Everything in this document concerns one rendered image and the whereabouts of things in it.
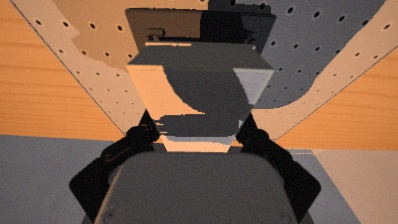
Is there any tan flat base plate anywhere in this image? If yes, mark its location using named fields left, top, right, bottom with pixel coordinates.
left=7, top=0, right=398, bottom=142

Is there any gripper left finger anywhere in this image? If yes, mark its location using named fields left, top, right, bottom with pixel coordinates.
left=69, top=109, right=160, bottom=224

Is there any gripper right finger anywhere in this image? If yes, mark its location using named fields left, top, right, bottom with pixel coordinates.
left=236, top=112, right=321, bottom=224

